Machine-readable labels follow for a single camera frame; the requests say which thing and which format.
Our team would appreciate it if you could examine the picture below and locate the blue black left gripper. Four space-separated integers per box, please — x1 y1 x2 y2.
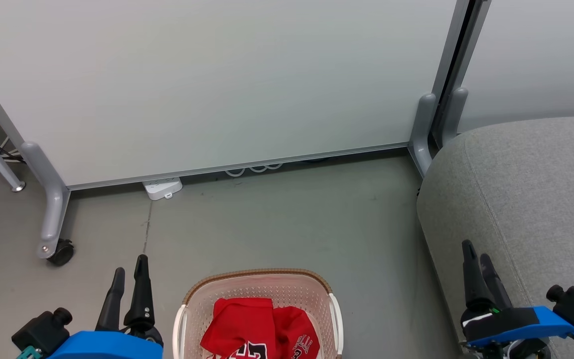
48 254 164 359

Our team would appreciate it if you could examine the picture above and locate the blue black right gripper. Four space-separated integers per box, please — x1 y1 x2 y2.
460 240 574 359

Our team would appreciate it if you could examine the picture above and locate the red jersey with large numbers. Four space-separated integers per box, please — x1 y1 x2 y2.
200 298 281 359

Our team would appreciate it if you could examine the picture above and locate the grey fabric sofa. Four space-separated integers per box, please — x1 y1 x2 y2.
416 115 574 359

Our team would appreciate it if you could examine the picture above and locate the black caster wheel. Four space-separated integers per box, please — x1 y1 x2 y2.
47 238 75 267

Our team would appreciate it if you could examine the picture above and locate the white power strip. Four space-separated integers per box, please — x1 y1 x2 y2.
142 177 183 201

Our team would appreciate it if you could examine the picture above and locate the grey partition leg with caster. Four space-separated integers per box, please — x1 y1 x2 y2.
19 142 71 260

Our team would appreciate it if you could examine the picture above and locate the white plastic laundry basket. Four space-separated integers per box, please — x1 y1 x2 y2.
172 269 343 359

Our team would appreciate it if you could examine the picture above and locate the large white partition panel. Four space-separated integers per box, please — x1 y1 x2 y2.
0 0 470 191

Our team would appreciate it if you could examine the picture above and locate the coiled white cable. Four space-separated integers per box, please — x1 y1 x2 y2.
224 162 284 177

